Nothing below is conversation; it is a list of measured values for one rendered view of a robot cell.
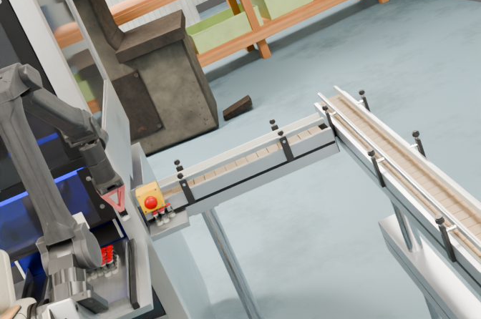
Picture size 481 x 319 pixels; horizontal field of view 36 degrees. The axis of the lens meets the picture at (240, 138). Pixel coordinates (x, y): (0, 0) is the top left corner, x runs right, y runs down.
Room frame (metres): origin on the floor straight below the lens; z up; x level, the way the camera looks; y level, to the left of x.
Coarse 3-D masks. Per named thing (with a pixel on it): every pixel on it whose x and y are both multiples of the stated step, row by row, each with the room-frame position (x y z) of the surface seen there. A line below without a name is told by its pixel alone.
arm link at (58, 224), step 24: (0, 72) 1.52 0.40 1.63; (0, 96) 1.44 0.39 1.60; (0, 120) 1.44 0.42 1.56; (24, 120) 1.46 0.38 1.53; (24, 144) 1.43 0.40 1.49; (24, 168) 1.43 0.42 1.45; (48, 168) 1.47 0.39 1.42; (48, 192) 1.42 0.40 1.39; (48, 216) 1.41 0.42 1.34; (48, 240) 1.41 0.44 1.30; (72, 240) 1.41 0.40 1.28; (96, 240) 1.46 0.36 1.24; (96, 264) 1.40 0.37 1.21
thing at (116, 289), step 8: (128, 248) 2.11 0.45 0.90; (120, 256) 2.11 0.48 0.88; (128, 256) 2.05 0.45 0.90; (120, 264) 2.06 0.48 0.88; (128, 264) 1.99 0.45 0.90; (120, 272) 2.01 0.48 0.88; (128, 272) 1.94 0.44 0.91; (48, 280) 2.08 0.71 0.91; (96, 280) 2.02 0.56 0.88; (104, 280) 2.00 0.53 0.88; (112, 280) 1.98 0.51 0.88; (120, 280) 1.96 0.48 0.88; (128, 280) 1.89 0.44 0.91; (48, 288) 2.04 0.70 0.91; (96, 288) 1.97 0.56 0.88; (104, 288) 1.95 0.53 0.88; (112, 288) 1.93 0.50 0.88; (120, 288) 1.91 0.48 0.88; (128, 288) 1.84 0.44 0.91; (48, 296) 2.00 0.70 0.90; (104, 296) 1.91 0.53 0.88; (112, 296) 1.88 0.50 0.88; (120, 296) 1.87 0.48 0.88; (128, 296) 1.80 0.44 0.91; (112, 304) 1.79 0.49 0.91; (120, 304) 1.79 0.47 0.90; (128, 304) 1.79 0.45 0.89; (104, 312) 1.79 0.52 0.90; (112, 312) 1.79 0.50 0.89
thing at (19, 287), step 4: (28, 268) 2.23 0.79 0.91; (28, 272) 2.21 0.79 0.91; (28, 276) 2.19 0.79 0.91; (32, 276) 2.23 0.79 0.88; (24, 280) 2.15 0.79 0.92; (28, 280) 2.17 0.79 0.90; (16, 284) 2.22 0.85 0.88; (20, 284) 2.21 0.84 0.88; (24, 284) 2.13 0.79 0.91; (28, 284) 2.16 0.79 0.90; (16, 288) 2.19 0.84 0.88; (20, 288) 2.18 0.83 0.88; (24, 288) 2.11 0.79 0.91; (16, 292) 2.17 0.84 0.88; (20, 292) 2.16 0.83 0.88; (24, 292) 2.09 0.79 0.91; (16, 296) 2.14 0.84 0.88; (20, 296) 2.13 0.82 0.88; (24, 296) 2.07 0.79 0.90
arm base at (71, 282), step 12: (60, 276) 1.35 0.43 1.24; (72, 276) 1.34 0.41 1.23; (84, 276) 1.36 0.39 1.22; (60, 288) 1.32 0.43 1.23; (72, 288) 1.32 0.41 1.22; (84, 288) 1.32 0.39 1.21; (60, 300) 1.30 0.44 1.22; (84, 300) 1.29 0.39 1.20; (96, 300) 1.30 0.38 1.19; (96, 312) 1.33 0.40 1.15
